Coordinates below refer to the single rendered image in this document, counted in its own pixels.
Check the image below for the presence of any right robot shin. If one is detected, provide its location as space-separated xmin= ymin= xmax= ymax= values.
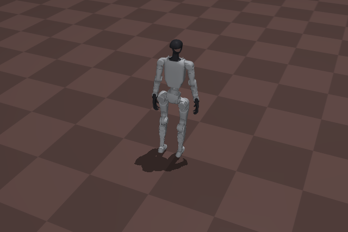
xmin=177 ymin=125 xmax=186 ymax=151

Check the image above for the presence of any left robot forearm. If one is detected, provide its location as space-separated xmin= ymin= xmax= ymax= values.
xmin=152 ymin=76 xmax=160 ymax=97

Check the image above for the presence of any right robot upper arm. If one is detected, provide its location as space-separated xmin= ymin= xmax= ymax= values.
xmin=184 ymin=60 xmax=195 ymax=86

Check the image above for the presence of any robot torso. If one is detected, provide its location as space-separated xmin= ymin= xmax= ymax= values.
xmin=164 ymin=55 xmax=187 ymax=104

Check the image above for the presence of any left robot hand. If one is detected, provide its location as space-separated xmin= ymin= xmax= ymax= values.
xmin=152 ymin=93 xmax=160 ymax=110

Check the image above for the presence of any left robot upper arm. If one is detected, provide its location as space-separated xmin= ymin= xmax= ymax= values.
xmin=156 ymin=58 xmax=166 ymax=82

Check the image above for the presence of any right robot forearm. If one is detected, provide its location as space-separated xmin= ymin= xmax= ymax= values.
xmin=191 ymin=79 xmax=199 ymax=101

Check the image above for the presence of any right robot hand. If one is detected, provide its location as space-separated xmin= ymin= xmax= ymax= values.
xmin=193 ymin=98 xmax=199 ymax=115

